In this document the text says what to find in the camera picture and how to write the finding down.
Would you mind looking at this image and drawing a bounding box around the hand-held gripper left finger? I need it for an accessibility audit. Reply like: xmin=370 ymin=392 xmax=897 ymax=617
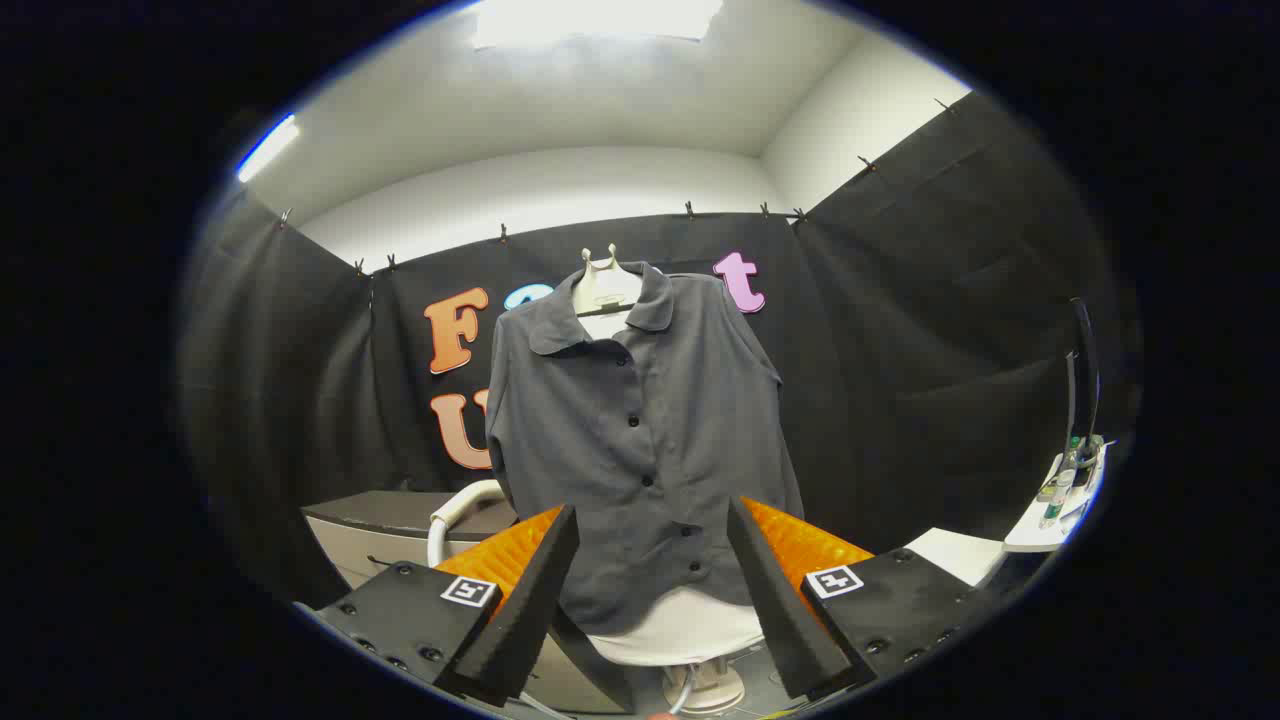
xmin=315 ymin=503 xmax=581 ymax=706

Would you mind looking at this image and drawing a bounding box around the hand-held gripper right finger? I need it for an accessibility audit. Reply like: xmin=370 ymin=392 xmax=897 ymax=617
xmin=727 ymin=495 xmax=1001 ymax=701

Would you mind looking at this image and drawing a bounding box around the white ribbed steamer hose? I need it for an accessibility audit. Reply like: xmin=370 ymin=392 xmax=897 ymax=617
xmin=427 ymin=479 xmax=507 ymax=569

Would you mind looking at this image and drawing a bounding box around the grey button-up shirt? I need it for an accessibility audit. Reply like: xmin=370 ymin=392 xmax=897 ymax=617
xmin=487 ymin=262 xmax=806 ymax=636

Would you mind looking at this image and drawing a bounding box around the white vertical ironing board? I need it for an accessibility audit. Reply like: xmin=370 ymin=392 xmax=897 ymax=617
xmin=588 ymin=585 xmax=767 ymax=667

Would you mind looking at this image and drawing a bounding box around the white stand base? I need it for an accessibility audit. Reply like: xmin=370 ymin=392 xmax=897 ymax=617
xmin=663 ymin=660 xmax=747 ymax=714

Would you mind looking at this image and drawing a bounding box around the grey drawer cabinet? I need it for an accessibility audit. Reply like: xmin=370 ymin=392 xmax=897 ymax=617
xmin=303 ymin=490 xmax=633 ymax=714

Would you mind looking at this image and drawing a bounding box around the white table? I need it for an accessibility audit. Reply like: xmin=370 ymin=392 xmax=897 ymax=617
xmin=903 ymin=527 xmax=1007 ymax=587

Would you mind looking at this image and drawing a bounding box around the white side shelf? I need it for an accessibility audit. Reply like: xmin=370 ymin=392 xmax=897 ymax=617
xmin=1004 ymin=440 xmax=1107 ymax=554

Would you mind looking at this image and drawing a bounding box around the black backdrop cloth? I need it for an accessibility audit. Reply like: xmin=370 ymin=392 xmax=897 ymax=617
xmin=180 ymin=90 xmax=1141 ymax=601

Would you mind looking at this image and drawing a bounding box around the small clear bottle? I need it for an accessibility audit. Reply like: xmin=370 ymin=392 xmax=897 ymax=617
xmin=1038 ymin=463 xmax=1080 ymax=530

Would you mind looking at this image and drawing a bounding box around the black monitor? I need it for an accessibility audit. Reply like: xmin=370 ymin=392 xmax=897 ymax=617
xmin=1064 ymin=297 xmax=1102 ymax=471

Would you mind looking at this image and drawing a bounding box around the narrow ceiling light strip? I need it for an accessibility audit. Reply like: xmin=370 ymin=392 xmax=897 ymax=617
xmin=236 ymin=114 xmax=300 ymax=184

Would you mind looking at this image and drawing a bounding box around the rectangular ceiling light panel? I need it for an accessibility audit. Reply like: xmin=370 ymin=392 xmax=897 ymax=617
xmin=472 ymin=0 xmax=724 ymax=49

